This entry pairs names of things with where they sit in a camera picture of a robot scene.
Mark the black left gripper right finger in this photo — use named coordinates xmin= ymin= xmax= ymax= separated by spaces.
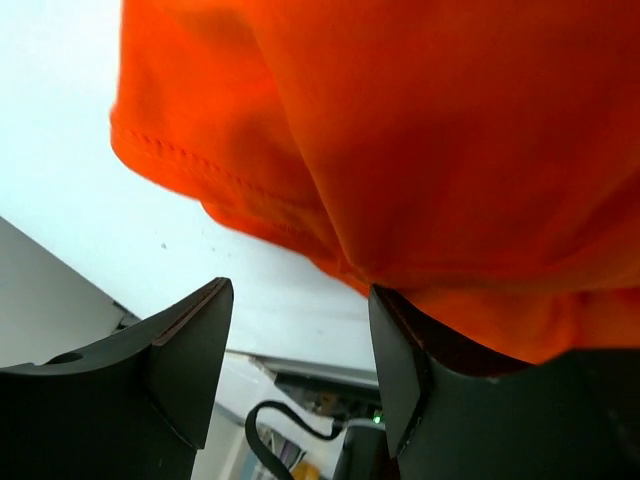
xmin=369 ymin=286 xmax=639 ymax=479

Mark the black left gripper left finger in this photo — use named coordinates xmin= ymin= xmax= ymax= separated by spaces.
xmin=1 ymin=278 xmax=234 ymax=479

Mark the orange t shirt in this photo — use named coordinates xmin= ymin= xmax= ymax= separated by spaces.
xmin=111 ymin=1 xmax=639 ymax=363

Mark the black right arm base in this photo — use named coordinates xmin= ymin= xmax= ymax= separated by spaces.
xmin=275 ymin=372 xmax=395 ymax=479

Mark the aluminium table edge rail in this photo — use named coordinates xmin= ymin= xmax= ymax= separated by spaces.
xmin=226 ymin=350 xmax=378 ymax=388

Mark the black cable at base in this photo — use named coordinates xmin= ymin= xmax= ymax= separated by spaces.
xmin=243 ymin=399 xmax=351 ymax=480

